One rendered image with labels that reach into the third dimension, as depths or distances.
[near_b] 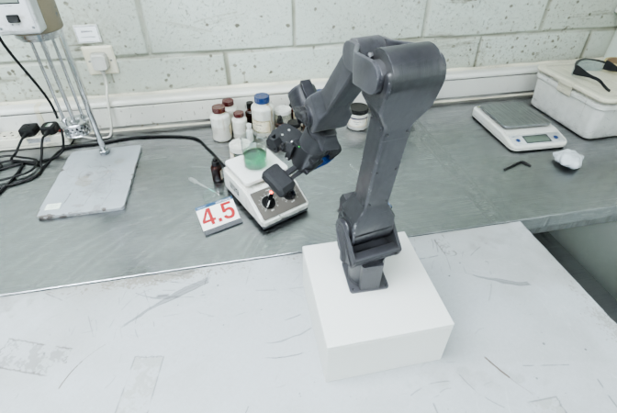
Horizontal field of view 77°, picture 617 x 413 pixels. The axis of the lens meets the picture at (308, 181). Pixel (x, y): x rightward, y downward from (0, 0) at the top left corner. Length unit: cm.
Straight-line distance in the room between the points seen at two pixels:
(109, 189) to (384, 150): 81
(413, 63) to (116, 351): 65
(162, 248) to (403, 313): 53
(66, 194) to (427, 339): 91
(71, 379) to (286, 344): 35
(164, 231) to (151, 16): 65
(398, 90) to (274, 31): 93
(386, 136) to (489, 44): 118
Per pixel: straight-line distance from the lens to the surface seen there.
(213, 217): 93
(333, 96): 57
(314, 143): 70
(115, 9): 132
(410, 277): 69
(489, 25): 158
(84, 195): 113
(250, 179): 91
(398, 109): 43
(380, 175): 51
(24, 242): 107
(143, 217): 101
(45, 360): 83
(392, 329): 63
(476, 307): 82
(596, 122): 148
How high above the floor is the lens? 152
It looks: 37 degrees down
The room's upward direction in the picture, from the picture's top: straight up
